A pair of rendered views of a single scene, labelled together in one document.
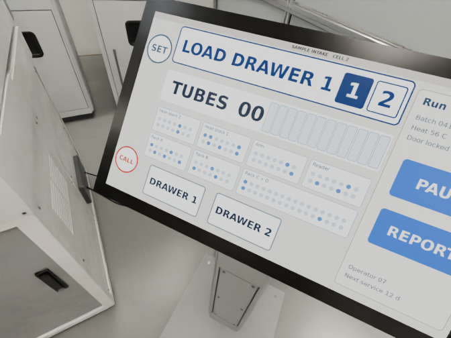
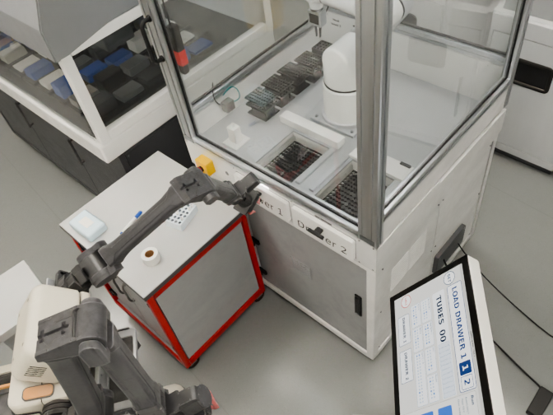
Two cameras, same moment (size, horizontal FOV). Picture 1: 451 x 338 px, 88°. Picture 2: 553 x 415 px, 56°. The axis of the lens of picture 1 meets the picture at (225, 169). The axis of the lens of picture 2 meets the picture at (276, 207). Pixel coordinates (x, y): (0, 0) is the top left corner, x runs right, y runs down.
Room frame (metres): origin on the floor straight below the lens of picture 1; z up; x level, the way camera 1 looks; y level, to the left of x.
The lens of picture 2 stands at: (-0.16, -0.60, 2.42)
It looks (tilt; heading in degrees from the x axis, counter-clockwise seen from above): 48 degrees down; 84
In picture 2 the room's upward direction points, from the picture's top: 11 degrees counter-clockwise
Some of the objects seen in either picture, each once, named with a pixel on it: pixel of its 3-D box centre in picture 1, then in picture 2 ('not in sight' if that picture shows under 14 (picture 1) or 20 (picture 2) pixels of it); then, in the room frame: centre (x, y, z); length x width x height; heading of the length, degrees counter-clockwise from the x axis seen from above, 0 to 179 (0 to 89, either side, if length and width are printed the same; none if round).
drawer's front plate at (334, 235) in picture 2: not in sight; (322, 232); (0.12, 0.60, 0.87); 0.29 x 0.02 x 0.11; 124
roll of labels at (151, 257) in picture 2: not in sight; (151, 256); (-0.56, 0.79, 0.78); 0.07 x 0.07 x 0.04
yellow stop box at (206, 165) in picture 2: not in sight; (204, 165); (-0.26, 1.13, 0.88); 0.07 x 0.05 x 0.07; 124
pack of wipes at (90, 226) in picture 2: not in sight; (88, 225); (-0.81, 1.05, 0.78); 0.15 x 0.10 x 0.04; 127
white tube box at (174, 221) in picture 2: not in sight; (181, 215); (-0.41, 0.97, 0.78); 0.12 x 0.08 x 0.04; 49
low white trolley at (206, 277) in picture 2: not in sight; (174, 264); (-0.54, 1.03, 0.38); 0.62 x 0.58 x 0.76; 124
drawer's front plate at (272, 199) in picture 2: not in sight; (262, 196); (-0.06, 0.86, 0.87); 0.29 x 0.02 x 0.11; 124
